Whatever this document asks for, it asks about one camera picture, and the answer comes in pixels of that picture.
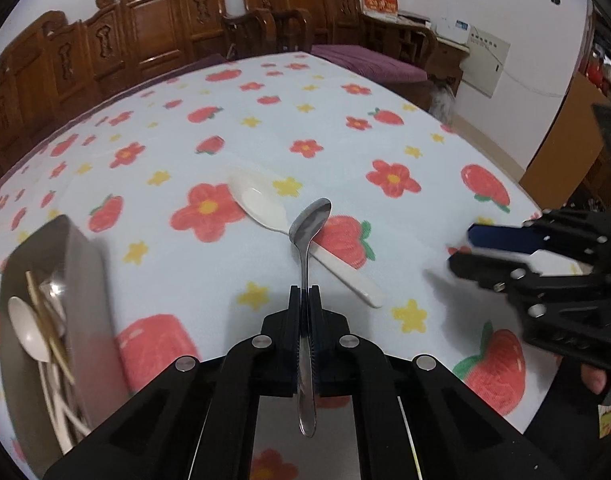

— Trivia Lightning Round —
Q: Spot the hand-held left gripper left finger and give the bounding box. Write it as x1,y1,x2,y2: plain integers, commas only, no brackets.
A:
42,284,303,480

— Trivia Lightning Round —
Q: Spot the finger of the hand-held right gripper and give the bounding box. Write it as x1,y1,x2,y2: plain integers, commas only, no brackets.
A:
448,251,536,293
467,220,551,256

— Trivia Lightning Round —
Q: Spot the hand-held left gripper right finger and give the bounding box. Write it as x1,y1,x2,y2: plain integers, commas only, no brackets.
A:
308,284,569,480

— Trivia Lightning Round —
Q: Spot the long metal spoon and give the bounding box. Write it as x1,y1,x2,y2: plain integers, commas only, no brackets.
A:
288,198,333,437

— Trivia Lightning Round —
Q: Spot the metal tray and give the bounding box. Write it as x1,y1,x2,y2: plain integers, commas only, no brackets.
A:
0,215,131,478

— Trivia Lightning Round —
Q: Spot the olive brown chopstick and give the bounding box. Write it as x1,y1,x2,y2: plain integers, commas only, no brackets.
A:
25,270,72,383
30,272,77,382

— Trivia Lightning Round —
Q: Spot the white-handled metal fork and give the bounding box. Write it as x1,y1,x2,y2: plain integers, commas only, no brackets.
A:
44,360,92,453

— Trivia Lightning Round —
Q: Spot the person's right forearm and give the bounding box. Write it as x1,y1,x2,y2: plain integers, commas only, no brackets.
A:
523,350,611,480

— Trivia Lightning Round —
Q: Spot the person's right hand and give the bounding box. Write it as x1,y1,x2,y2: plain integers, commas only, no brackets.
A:
579,361,610,397

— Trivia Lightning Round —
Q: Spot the brown cardboard sheet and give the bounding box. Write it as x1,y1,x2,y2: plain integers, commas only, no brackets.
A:
518,72,606,211

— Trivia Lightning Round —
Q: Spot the grey white fluffy object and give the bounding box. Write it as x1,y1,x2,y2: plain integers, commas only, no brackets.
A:
428,77,459,123

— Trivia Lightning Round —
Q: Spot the floral strawberry tablecloth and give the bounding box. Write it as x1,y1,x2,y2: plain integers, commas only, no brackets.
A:
0,52,556,480

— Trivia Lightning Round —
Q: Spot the white blue-print box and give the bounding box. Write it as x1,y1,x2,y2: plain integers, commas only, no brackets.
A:
435,17,471,43

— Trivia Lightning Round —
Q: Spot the square purple seat cushion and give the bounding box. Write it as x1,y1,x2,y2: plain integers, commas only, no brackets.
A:
310,44,429,85

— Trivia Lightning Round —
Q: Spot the flat white box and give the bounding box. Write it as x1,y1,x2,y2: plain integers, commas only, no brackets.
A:
398,10,433,28

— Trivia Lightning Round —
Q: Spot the red gift box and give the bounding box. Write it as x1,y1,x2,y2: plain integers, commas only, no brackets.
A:
361,0,400,23

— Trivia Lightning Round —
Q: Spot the carved wooden sofa bench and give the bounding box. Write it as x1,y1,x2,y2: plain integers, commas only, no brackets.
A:
0,0,227,196

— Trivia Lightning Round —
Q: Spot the white wall panel board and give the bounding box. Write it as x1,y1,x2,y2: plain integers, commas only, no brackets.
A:
459,29,511,99

